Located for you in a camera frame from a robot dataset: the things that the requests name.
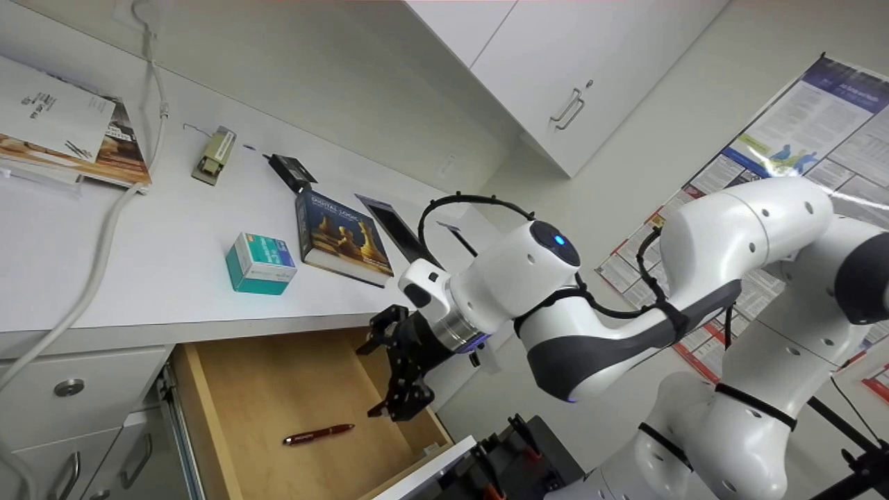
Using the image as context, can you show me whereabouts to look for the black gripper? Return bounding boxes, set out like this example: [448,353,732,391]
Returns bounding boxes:
[355,302,448,424]

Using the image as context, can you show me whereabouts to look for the red pen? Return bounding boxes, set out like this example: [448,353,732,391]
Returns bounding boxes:
[282,423,359,449]

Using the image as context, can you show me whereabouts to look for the wooden drawer with white front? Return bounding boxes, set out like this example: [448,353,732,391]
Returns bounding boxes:
[169,325,482,500]

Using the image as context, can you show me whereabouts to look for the white drawer with round lock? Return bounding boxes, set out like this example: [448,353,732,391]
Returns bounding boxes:
[0,341,176,446]

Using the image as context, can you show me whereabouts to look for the dark blue hardcover book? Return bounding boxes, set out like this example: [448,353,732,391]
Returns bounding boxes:
[293,186,397,289]

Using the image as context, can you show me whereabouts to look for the black and red clamps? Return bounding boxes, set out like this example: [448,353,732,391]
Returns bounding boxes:
[441,411,586,500]

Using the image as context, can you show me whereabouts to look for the teal and white box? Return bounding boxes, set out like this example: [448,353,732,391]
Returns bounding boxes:
[223,230,300,296]

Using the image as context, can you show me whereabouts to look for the small black device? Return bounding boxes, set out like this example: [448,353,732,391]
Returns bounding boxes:
[265,150,321,195]

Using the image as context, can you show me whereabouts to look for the narrow white upper cabinet door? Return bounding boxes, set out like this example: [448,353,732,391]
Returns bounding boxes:
[404,0,518,67]

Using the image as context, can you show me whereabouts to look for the white upper cabinet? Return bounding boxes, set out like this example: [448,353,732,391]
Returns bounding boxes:
[471,0,734,177]

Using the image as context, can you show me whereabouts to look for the stack of books and papers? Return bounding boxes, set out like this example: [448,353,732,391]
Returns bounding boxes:
[0,53,152,192]

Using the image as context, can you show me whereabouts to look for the black tripod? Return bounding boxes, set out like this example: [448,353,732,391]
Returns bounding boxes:
[803,368,889,500]

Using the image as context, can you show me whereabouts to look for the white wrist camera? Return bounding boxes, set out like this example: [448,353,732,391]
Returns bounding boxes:
[397,259,455,314]

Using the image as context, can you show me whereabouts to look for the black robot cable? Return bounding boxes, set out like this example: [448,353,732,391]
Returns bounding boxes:
[415,192,746,321]

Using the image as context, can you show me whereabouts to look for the grey cable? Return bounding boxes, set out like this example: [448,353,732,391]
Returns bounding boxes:
[0,0,173,391]

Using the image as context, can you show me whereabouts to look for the white drawer with metal handle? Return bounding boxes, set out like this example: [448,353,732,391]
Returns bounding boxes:
[0,418,176,500]

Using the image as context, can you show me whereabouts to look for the wall poster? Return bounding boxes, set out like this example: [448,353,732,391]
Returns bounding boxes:
[596,49,889,406]

